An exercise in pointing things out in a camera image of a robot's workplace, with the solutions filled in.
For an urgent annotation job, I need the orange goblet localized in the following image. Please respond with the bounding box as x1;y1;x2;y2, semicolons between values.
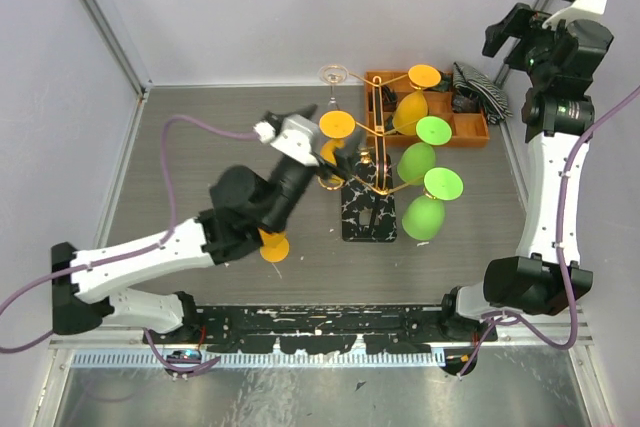
259;230;290;263
392;64;441;136
319;110;356;191

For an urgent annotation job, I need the gold wine glass rack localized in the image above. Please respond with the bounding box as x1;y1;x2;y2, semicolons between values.
338;67;410;243

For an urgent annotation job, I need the clear champagne flute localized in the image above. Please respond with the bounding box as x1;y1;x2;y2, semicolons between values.
319;64;349;111

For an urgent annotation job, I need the green goblet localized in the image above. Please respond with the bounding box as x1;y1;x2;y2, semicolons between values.
401;167;464;242
396;116;452;185

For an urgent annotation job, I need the orange goblet front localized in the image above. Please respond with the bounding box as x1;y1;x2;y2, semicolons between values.
259;230;290;263

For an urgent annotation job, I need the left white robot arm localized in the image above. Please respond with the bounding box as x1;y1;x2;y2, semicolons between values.
51;104;363;343

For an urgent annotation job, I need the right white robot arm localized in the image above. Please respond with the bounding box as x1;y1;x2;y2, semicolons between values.
438;0;614;341

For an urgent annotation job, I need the striped grey cloth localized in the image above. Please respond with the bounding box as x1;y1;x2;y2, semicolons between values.
452;61;512;125

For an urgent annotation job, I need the dark rolled cloth in tray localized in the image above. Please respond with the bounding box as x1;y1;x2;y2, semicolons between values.
382;85;397;104

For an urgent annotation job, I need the dark cloth right compartment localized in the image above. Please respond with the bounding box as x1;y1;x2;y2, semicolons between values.
451;93;481;113

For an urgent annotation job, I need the orange divided tray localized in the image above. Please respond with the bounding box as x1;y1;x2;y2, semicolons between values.
364;70;489;148

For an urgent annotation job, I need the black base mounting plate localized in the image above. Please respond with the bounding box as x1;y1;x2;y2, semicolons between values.
151;304;487;355

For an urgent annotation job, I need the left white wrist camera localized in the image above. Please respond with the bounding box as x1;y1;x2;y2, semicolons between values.
253;116;320;167

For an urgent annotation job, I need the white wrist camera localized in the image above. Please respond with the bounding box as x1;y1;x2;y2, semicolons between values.
253;116;320;167
542;0;607;31

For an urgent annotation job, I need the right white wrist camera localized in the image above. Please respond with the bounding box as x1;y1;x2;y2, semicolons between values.
542;0;607;31

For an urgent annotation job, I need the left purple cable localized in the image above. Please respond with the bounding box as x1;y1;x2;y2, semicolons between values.
0;115;259;381

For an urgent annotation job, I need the slotted cable duct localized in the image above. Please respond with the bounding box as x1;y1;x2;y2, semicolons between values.
71;348;446;369

